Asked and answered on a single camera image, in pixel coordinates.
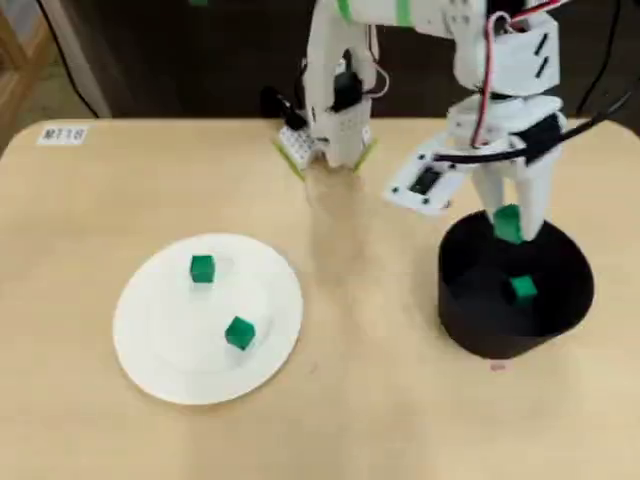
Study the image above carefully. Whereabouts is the thin black cable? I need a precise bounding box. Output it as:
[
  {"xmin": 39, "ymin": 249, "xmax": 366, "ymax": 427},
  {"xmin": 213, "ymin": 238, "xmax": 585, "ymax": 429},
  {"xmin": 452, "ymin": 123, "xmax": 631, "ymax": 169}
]
[
  {"xmin": 39, "ymin": 0, "xmax": 100, "ymax": 114},
  {"xmin": 574, "ymin": 0, "xmax": 624, "ymax": 116}
]

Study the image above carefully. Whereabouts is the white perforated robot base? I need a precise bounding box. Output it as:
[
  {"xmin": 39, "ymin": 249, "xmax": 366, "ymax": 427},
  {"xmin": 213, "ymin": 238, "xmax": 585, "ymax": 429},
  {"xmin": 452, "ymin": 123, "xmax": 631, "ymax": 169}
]
[{"xmin": 277, "ymin": 124, "xmax": 375, "ymax": 174}]

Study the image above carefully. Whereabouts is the black round pot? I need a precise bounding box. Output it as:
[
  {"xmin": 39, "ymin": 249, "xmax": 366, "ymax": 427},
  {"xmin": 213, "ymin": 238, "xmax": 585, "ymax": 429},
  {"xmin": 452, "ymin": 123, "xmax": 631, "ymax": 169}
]
[{"xmin": 437, "ymin": 209, "xmax": 596, "ymax": 360}]

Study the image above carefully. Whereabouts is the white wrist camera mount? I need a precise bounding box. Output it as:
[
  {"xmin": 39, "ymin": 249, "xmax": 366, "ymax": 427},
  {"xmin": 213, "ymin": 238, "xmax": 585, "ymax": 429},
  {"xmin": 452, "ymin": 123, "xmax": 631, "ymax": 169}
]
[{"xmin": 382, "ymin": 132, "xmax": 476, "ymax": 217}]

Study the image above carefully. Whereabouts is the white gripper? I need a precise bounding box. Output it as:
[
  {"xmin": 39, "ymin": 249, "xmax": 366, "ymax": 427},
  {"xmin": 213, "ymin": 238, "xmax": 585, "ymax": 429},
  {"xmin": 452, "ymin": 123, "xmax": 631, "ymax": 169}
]
[{"xmin": 446, "ymin": 97, "xmax": 569, "ymax": 241}]

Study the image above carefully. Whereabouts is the light green tape strip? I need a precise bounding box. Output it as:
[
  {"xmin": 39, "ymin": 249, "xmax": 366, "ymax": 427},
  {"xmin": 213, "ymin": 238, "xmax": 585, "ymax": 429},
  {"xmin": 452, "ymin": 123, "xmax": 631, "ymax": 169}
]
[
  {"xmin": 352, "ymin": 138, "xmax": 379, "ymax": 175},
  {"xmin": 271, "ymin": 139, "xmax": 307, "ymax": 182}
]

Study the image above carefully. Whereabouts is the red black servo wire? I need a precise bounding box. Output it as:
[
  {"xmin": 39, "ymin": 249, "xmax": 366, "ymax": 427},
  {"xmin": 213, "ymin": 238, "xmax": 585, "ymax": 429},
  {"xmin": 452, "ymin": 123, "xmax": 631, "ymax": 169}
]
[{"xmin": 469, "ymin": 0, "xmax": 571, "ymax": 151}]

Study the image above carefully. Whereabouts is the white MT18 label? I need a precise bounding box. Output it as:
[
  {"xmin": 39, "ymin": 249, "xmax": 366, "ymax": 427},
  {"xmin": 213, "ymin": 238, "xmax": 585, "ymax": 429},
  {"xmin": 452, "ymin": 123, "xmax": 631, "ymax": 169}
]
[{"xmin": 37, "ymin": 125, "xmax": 89, "ymax": 147}]

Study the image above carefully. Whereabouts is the wooden framed partition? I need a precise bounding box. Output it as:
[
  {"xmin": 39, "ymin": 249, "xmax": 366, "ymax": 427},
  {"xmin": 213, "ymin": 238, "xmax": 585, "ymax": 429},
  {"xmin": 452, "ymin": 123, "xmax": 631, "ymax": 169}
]
[{"xmin": 0, "ymin": 0, "xmax": 54, "ymax": 156}]

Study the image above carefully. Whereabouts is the red white servo wire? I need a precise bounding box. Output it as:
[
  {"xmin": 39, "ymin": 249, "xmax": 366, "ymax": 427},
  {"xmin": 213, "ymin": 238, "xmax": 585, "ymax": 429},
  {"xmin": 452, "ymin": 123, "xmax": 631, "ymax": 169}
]
[{"xmin": 367, "ymin": 24, "xmax": 391, "ymax": 99}]

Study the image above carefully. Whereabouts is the white round plate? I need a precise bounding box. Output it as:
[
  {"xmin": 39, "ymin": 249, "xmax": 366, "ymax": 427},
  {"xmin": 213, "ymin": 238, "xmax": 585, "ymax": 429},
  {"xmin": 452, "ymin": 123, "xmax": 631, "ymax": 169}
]
[{"xmin": 113, "ymin": 232, "xmax": 305, "ymax": 405}]

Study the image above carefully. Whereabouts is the green cube block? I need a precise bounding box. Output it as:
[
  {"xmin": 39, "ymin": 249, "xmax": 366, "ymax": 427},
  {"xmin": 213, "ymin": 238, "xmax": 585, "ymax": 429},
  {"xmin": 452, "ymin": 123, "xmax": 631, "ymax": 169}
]
[
  {"xmin": 492, "ymin": 203, "xmax": 524, "ymax": 245},
  {"xmin": 189, "ymin": 253, "xmax": 217, "ymax": 284},
  {"xmin": 508, "ymin": 274, "xmax": 539, "ymax": 305},
  {"xmin": 224, "ymin": 315, "xmax": 257, "ymax": 351}
]

